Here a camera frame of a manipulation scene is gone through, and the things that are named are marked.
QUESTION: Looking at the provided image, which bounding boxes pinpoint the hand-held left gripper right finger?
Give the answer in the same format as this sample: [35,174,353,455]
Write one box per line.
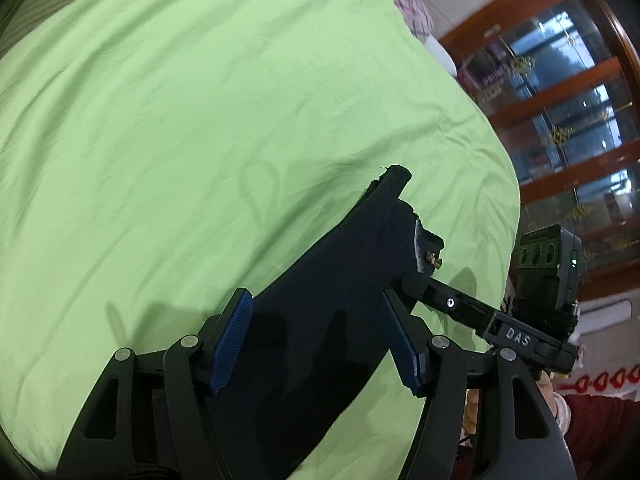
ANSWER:
[382,287,579,480]

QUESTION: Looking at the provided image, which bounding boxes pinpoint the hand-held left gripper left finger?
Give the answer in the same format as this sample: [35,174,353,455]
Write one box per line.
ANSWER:
[55,287,256,480]

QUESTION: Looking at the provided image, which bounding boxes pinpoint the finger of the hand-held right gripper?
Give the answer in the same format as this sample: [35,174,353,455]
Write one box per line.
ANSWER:
[399,270,497,334]

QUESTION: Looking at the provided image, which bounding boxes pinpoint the dark navy pants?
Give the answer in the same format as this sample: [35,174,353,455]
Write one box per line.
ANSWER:
[135,164,446,480]

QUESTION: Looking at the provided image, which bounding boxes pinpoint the person's right forearm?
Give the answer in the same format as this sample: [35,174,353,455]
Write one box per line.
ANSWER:
[562,394,640,480]

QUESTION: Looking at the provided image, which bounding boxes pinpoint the person's right hand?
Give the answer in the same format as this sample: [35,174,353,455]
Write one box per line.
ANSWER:
[462,376,572,442]

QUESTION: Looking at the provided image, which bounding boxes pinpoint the red hanging decoration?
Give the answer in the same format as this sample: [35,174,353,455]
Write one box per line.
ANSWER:
[557,366,640,395]

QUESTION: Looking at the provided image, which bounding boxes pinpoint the wooden glass display cabinet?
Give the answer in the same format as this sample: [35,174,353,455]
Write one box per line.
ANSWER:
[439,0,640,301]

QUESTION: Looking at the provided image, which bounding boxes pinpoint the purple box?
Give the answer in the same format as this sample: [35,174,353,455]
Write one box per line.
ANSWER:
[457,62,503,103]

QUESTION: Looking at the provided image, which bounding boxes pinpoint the light green bed sheet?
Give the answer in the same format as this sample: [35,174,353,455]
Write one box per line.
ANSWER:
[0,0,523,480]

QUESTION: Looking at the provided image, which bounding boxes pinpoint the white pillow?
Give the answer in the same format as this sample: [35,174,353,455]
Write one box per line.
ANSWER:
[422,35,458,78]

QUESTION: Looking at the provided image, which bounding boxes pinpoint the pink plaid cloth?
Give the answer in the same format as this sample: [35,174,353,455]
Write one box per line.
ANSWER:
[377,0,436,41]

